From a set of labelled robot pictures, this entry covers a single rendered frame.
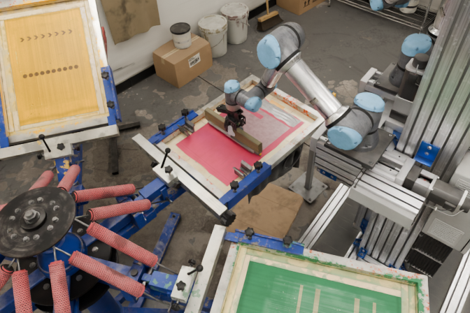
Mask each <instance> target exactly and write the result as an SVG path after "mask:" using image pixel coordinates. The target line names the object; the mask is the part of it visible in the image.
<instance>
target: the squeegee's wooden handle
mask: <svg viewBox="0 0 470 313"><path fill-rule="evenodd" d="M204 112H205V116H206V119H207V120H208V121H209V120H210V121H211V122H212V123H214V124H215V125H217V126H218V127H220V128H221V129H223V130H224V131H225V128H224V124H225V118H224V117H222V116H220V115H219V114H217V113H216V112H214V111H213V110H211V109H210V108H206V109H205V110H204ZM232 130H233V132H234V133H235V136H233V137H235V138H236V139H237V140H239V141H241V142H242V143H243V144H245V145H246V146H248V147H249V148H250V149H252V150H254V151H255V153H256V154H258V155H259V154H260V153H262V143H261V142H260V141H258V140H257V139H256V138H254V137H252V136H251V135H250V134H248V133H246V132H245V131H243V130H242V129H240V128H237V129H236V131H235V130H234V129H233V127H232Z"/></svg>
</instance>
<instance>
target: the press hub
mask: <svg viewBox="0 0 470 313"><path fill-rule="evenodd" d="M75 217H76V203H75V201H74V199H73V197H72V196H71V194H70V193H69V192H67V191H65V190H63V189H61V188H59V187H38V188H35V189H31V190H29V191H26V192H24V193H22V194H20V195H19V196H17V197H15V198H14V199H13V200H11V201H10V202H9V203H7V204H6V205H5V206H4V207H3V208H2V210H1V211H0V254H1V255H3V256H6V257H8V258H12V259H19V260H20V270H24V269H25V270H27V271H28V275H30V274H31V273H32V272H33V271H35V270H36V269H39V270H40V271H41V272H42V273H43V274H44V275H45V276H46V277H47V278H45V279H44V280H43V281H42V282H40V283H39V284H37V285H36V286H35V287H34V288H32V289H31V290H30V294H31V301H32V302H33V303H35V306H36V307H37V308H38V309H40V311H42V312H45V313H53V297H52V287H51V282H50V272H49V267H48V265H50V263H52V262H54V261H55V258H54V253H53V248H52V247H53V246H56V247H57V248H59V249H61V250H63V251H65V252H67V253H69V254H72V253H73V251H76V250H77V251H79V252H81V253H83V254H85V255H87V256H92V257H95V258H98V259H103V260H106V261H111V262H114V263H119V257H118V251H117V249H115V248H113V247H111V246H110V245H107V244H106V243H104V242H102V241H100V240H96V241H95V242H93V243H92V244H91V245H90V246H89V247H87V246H86V244H85V242H84V240H83V239H82V238H81V237H82V236H83V235H84V234H86V232H87V231H86V229H87V227H86V226H84V225H82V224H81V223H79V222H77V221H75V220H74V219H75ZM72 225H73V229H72V232H69V230H70V228H71V227H72ZM35 255H37V257H34V256H35ZM56 256H57V261H60V260H62V261H63V262H64V267H65V272H66V276H69V275H70V276H71V285H70V301H72V300H75V299H77V298H79V310H80V311H83V310H85V309H88V310H89V311H90V312H91V313H123V307H122V305H121V303H120V302H119V301H117V300H115V299H114V298H113V297H112V295H111V294H110V292H109V291H108V290H109V288H110V287H109V285H106V284H102V283H98V281H99V280H100V279H99V278H97V277H95V276H93V275H91V274H89V273H87V272H85V271H83V270H81V269H79V268H77V267H75V266H73V265H71V264H69V261H68V259H69V257H70V256H67V255H66V254H63V253H61V252H60V251H58V250H56Z"/></svg>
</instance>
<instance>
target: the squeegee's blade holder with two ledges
mask: <svg viewBox="0 0 470 313"><path fill-rule="evenodd" d="M208 123H209V124H210V125H212V126H214V127H215V128H216V129H217V130H219V131H221V132H222V133H223V134H225V135H226V136H228V134H227V132H226V131H224V130H223V129H221V128H220V127H218V126H217V125H215V124H214V123H212V122H211V121H210V120H209V121H208ZM228 137H229V138H231V139H232V140H234V141H235V142H237V143H238V144H239V145H241V146H242V147H244V148H246V149H247V150H248V151H250V152H251V153H254V152H255V151H254V150H252V149H250V148H249V147H248V146H246V145H245V144H243V143H242V142H241V141H239V140H237V139H236V138H235V137H233V136H231V137H230V136H228Z"/></svg>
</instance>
